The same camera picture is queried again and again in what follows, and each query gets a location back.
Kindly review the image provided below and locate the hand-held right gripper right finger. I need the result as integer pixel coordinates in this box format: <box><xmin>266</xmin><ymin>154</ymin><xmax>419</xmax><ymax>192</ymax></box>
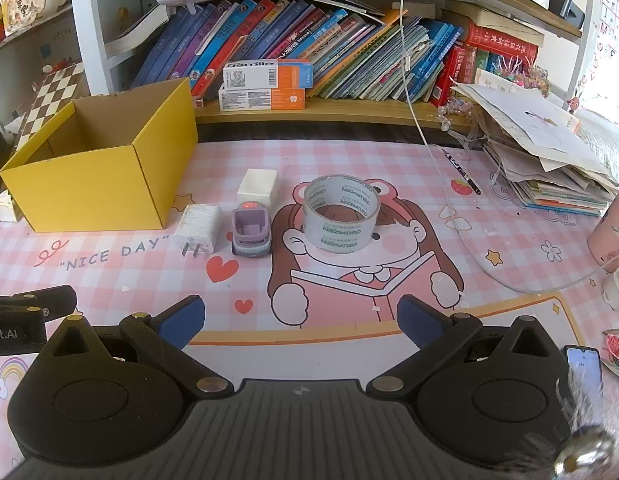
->
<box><xmin>365</xmin><ymin>293</ymin><xmax>566</xmax><ymax>401</ymax></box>

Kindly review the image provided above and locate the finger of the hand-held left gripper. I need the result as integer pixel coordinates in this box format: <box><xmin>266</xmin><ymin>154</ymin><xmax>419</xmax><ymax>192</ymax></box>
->
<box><xmin>0</xmin><ymin>284</ymin><xmax>78</xmax><ymax>322</ymax></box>

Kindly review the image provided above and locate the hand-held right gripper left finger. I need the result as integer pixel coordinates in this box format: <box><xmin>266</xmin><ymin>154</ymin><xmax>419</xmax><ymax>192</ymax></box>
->
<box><xmin>48</xmin><ymin>294</ymin><xmax>235</xmax><ymax>402</ymax></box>

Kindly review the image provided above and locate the purple toy car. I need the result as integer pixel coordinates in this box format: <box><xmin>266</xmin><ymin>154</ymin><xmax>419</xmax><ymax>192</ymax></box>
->
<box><xmin>230</xmin><ymin>201</ymin><xmax>271</xmax><ymax>259</ymax></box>

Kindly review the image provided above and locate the clear tape roll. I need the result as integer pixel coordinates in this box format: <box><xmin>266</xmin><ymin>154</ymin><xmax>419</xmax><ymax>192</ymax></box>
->
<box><xmin>302</xmin><ymin>173</ymin><xmax>381</xmax><ymax>252</ymax></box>

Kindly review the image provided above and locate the yellow cardboard box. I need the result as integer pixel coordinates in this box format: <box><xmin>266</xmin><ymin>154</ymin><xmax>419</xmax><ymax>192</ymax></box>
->
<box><xmin>0</xmin><ymin>77</ymin><xmax>199</xmax><ymax>234</ymax></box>

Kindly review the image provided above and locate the small white box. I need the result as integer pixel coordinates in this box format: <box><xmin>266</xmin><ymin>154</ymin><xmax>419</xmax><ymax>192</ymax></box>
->
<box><xmin>0</xmin><ymin>190</ymin><xmax>23</xmax><ymax>224</ymax></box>

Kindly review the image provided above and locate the white charger plug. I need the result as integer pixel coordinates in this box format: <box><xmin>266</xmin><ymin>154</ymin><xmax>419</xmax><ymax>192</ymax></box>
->
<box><xmin>172</xmin><ymin>203</ymin><xmax>223</xmax><ymax>260</ymax></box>

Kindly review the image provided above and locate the pink cartoon desk mat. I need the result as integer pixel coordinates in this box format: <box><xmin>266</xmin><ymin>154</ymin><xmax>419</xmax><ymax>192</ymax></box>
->
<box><xmin>0</xmin><ymin>137</ymin><xmax>619</xmax><ymax>463</ymax></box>

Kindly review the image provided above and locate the white square block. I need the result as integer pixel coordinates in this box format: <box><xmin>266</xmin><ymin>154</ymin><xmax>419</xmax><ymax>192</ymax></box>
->
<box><xmin>236</xmin><ymin>167</ymin><xmax>280</xmax><ymax>207</ymax></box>

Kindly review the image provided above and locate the black patterned pencil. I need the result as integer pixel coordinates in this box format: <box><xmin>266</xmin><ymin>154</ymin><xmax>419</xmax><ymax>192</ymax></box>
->
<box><xmin>441</xmin><ymin>147</ymin><xmax>482</xmax><ymax>196</ymax></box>

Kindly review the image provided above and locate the black smartphone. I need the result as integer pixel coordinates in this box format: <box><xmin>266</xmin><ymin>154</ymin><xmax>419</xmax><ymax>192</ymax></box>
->
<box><xmin>561</xmin><ymin>344</ymin><xmax>605</xmax><ymax>437</ymax></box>

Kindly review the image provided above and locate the brown checkered board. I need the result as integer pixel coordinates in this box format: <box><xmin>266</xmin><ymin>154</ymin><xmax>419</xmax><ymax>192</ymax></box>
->
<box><xmin>11</xmin><ymin>62</ymin><xmax>90</xmax><ymax>152</ymax></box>

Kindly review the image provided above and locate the small white device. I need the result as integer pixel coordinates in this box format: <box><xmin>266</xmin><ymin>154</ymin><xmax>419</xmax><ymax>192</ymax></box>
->
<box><xmin>601</xmin><ymin>270</ymin><xmax>619</xmax><ymax>312</ymax></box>

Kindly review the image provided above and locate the pile of papers and booklets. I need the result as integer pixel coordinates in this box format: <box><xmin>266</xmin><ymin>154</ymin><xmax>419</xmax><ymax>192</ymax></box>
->
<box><xmin>449</xmin><ymin>67</ymin><xmax>619</xmax><ymax>219</ymax></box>

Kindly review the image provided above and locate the pink bottle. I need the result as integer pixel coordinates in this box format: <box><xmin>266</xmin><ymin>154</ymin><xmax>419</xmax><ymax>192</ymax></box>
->
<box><xmin>588</xmin><ymin>194</ymin><xmax>619</xmax><ymax>274</ymax></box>

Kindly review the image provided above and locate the orange and white carton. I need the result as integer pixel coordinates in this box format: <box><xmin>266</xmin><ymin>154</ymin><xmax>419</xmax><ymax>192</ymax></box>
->
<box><xmin>222</xmin><ymin>58</ymin><xmax>315</xmax><ymax>90</ymax></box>
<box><xmin>218</xmin><ymin>87</ymin><xmax>306</xmax><ymax>112</ymax></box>

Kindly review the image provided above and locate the red standing book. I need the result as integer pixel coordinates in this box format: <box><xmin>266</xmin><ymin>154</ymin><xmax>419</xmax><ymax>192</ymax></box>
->
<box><xmin>431</xmin><ymin>44</ymin><xmax>478</xmax><ymax>109</ymax></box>

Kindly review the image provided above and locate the white bookshelf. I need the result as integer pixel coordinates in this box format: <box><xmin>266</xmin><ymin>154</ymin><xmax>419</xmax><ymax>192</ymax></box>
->
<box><xmin>68</xmin><ymin>0</ymin><xmax>606</xmax><ymax>132</ymax></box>

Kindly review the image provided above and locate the thick red dictionary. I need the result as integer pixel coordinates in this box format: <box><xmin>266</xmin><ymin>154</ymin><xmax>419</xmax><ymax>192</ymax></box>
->
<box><xmin>463</xmin><ymin>22</ymin><xmax>541</xmax><ymax>64</ymax></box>

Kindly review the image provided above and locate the row of colourful books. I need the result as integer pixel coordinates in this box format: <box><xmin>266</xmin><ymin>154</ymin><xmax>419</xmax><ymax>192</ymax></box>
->
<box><xmin>131</xmin><ymin>0</ymin><xmax>465</xmax><ymax>106</ymax></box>

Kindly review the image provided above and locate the beige old book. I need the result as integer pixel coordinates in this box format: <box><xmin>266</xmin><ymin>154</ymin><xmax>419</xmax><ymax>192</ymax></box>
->
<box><xmin>443</xmin><ymin>0</ymin><xmax>546</xmax><ymax>37</ymax></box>

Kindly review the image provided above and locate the black device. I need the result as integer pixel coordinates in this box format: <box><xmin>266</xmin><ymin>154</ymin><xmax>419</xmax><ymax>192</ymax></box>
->
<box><xmin>549</xmin><ymin>0</ymin><xmax>585</xmax><ymax>31</ymax></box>

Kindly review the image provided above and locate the furry keychain with metal bell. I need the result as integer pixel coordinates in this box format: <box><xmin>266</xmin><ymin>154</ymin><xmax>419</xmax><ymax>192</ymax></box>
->
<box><xmin>519</xmin><ymin>370</ymin><xmax>618</xmax><ymax>479</ymax></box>

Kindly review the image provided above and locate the white bead bracelet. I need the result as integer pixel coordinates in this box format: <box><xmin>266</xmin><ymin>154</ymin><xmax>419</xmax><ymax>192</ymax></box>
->
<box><xmin>433</xmin><ymin>97</ymin><xmax>476</xmax><ymax>134</ymax></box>

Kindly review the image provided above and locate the white cable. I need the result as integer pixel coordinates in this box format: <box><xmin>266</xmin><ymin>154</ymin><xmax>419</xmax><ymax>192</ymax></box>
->
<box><xmin>396</xmin><ymin>0</ymin><xmax>611</xmax><ymax>295</ymax></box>

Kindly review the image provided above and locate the alphabet wall poster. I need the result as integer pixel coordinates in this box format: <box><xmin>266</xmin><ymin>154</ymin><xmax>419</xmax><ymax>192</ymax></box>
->
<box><xmin>591</xmin><ymin>0</ymin><xmax>619</xmax><ymax>92</ymax></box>

